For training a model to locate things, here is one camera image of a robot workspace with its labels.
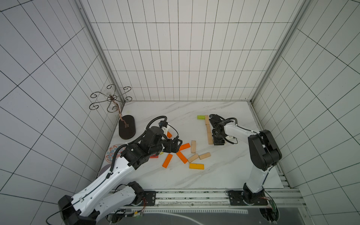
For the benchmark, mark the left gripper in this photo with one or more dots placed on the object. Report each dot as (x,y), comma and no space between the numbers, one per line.
(175,147)

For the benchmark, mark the patterned round plate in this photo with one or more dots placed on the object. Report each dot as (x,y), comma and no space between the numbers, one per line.
(110,152)

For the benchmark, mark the orange block lower middle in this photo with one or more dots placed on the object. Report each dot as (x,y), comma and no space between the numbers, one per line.
(182,157)

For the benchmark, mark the natural wood block vertical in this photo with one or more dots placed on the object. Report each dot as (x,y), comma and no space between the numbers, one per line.
(193,147)

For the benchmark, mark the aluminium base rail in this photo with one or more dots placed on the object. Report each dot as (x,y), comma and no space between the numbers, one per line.
(219,198)

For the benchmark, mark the black wire ornament stand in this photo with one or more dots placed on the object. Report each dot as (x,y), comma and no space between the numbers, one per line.
(127,125)

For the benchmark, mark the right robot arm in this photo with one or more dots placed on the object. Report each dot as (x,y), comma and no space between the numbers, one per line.
(263,149)

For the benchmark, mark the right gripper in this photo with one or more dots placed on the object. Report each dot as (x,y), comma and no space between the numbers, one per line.
(218,135)

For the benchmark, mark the green block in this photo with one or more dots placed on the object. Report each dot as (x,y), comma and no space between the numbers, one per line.
(200,117)

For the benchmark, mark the natural wood block small diagonal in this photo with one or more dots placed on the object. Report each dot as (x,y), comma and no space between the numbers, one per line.
(193,158)

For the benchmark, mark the orange block lower left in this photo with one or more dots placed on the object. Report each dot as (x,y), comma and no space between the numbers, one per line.
(167,161)

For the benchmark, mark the yellow block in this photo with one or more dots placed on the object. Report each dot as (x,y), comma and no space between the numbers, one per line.
(196,166)

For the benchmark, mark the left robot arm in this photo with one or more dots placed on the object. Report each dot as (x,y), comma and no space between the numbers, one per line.
(95,201)

